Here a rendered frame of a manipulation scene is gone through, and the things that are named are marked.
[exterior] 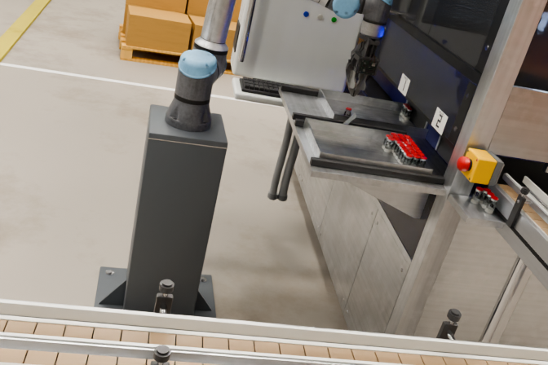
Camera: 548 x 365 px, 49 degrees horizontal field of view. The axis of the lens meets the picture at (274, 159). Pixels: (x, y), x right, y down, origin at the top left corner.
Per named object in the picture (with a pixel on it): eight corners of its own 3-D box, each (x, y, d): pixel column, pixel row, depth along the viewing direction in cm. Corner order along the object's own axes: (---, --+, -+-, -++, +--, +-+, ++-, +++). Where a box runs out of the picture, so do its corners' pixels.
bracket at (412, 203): (417, 213, 186) (430, 177, 180) (420, 218, 183) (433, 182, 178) (312, 200, 179) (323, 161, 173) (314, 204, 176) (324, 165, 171)
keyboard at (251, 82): (331, 96, 253) (333, 90, 252) (338, 107, 240) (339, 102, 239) (239, 80, 245) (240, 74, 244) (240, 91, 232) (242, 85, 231)
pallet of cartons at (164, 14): (247, 80, 520) (262, 6, 494) (112, 59, 493) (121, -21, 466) (237, 54, 590) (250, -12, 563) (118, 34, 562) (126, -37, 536)
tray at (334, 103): (401, 111, 229) (404, 103, 227) (425, 138, 206) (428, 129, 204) (317, 97, 222) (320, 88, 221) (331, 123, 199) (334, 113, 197)
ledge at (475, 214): (491, 205, 171) (493, 200, 170) (513, 230, 159) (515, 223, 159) (447, 199, 168) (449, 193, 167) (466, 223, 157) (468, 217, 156)
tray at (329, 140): (402, 143, 196) (405, 134, 195) (429, 180, 173) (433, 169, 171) (302, 127, 189) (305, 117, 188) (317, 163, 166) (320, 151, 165)
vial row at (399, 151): (391, 146, 191) (395, 133, 190) (409, 171, 175) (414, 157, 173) (385, 144, 191) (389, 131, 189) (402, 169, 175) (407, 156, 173)
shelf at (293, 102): (396, 112, 234) (397, 107, 233) (470, 200, 172) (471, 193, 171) (278, 91, 224) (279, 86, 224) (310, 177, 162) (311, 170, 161)
